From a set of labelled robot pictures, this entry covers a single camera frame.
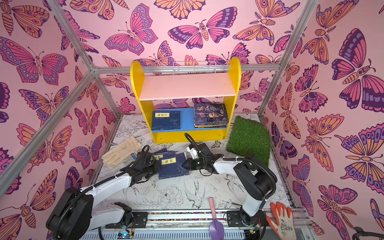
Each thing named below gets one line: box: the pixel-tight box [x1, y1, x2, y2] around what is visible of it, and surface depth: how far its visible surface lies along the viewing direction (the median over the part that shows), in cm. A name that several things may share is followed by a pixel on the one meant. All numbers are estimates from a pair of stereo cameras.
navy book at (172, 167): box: [158, 152, 190, 180], surface depth 88 cm
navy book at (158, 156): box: [151, 151, 176, 161], surface depth 96 cm
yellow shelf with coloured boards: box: [130, 57, 241, 144], surface depth 95 cm
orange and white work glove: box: [266, 202, 297, 240], surface depth 72 cm
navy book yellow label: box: [152, 111, 181, 131], surface depth 97 cm
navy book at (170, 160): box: [160, 155, 179, 166], surface depth 92 cm
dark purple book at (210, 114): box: [193, 103, 229, 126], surface depth 94 cm
